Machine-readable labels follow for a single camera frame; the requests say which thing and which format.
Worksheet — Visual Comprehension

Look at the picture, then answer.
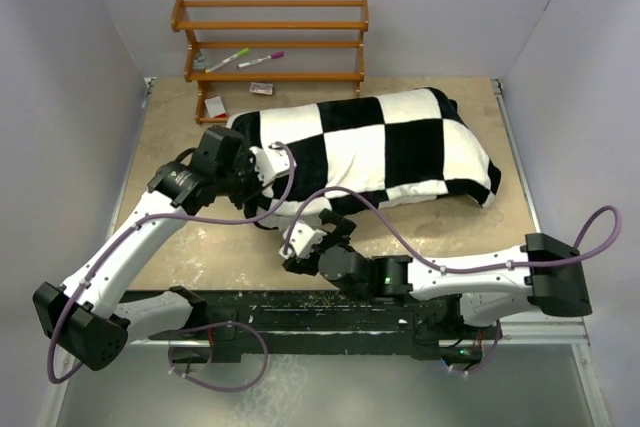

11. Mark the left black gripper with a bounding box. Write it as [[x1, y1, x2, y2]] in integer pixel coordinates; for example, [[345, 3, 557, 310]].
[[215, 150, 273, 210]]

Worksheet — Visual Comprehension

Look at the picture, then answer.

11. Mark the black white checkered pillowcase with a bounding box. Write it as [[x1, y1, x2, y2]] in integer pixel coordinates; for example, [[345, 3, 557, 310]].
[[227, 87, 501, 230]]

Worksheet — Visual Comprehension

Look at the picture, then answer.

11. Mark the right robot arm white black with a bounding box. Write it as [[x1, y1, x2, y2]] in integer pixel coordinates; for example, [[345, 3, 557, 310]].
[[279, 210, 592, 338]]

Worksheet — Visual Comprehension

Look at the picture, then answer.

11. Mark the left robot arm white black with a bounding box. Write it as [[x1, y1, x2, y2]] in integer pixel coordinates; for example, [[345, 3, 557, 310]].
[[33, 126, 270, 383]]

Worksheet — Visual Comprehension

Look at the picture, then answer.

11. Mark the red white card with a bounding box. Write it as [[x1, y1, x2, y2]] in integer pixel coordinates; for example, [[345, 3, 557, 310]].
[[204, 96, 227, 120]]

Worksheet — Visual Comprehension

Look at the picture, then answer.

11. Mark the small red white packet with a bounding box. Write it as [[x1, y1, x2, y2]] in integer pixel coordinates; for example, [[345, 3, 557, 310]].
[[249, 82, 274, 96]]

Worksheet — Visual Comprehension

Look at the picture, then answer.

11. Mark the green cap marker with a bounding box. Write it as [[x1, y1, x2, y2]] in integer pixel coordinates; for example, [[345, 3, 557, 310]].
[[204, 47, 250, 73]]

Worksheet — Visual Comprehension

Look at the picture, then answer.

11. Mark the pink cap marker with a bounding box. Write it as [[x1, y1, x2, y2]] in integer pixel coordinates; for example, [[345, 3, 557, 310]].
[[237, 51, 285, 69]]

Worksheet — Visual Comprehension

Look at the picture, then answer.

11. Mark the wooden shelf rack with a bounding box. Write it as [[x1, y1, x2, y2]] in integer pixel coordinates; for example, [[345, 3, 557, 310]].
[[171, 0, 370, 125]]

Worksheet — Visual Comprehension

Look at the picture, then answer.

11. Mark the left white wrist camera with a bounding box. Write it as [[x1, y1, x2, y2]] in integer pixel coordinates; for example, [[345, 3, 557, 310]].
[[250, 143, 296, 187]]

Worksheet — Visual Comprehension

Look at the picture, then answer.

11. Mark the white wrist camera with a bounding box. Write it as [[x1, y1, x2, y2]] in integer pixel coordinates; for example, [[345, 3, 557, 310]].
[[279, 221, 327, 259], [250, 143, 296, 187]]

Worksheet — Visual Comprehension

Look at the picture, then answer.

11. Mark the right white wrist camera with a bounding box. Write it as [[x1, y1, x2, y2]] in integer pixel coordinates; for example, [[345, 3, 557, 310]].
[[279, 221, 327, 259]]

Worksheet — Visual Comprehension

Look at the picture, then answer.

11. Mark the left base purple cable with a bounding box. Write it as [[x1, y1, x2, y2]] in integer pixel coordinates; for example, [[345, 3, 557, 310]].
[[168, 321, 270, 393]]

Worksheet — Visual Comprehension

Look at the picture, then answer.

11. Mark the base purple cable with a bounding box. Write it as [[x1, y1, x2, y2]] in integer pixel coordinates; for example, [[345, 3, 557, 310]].
[[168, 321, 270, 393], [447, 321, 504, 379]]

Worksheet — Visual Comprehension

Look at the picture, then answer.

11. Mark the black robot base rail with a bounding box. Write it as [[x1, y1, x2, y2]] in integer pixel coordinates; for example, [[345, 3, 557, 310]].
[[181, 290, 500, 362]]

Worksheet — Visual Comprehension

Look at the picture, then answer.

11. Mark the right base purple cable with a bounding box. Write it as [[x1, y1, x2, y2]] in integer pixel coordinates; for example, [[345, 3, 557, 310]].
[[447, 321, 504, 379]]

